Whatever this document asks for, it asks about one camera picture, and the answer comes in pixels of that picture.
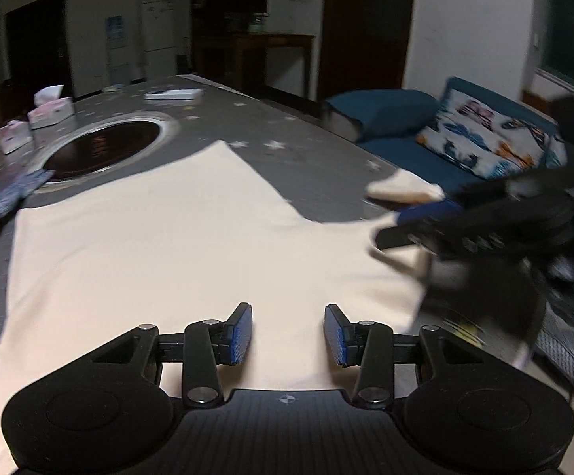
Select cream white garment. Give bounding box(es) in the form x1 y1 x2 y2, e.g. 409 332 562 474
0 142 430 474

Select water dispenser with bottle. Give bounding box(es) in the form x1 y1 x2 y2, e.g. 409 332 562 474
106 15 130 86

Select blue sofa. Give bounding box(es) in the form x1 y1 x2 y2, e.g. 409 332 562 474
323 77 556 193

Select pink tissue box near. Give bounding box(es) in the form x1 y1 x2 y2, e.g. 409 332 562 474
0 120 32 156

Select dark wooden side table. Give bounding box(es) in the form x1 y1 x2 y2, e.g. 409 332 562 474
233 32 316 101

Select blue knitted work glove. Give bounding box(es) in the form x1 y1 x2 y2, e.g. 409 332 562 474
0 168 56 252

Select round black induction cooktop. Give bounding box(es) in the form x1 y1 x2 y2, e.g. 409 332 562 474
27 112 181 188

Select pink tissue box far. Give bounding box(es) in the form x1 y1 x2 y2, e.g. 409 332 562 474
28 85 74 130

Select white refrigerator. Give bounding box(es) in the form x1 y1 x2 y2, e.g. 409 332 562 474
141 0 176 80

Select pink tissue box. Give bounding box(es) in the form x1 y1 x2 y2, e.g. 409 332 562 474
0 120 32 156
28 85 74 130

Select patterned white cushion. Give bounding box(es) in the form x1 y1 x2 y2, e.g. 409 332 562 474
415 89 567 179

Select white remote control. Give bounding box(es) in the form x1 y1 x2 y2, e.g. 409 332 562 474
144 88 203 101

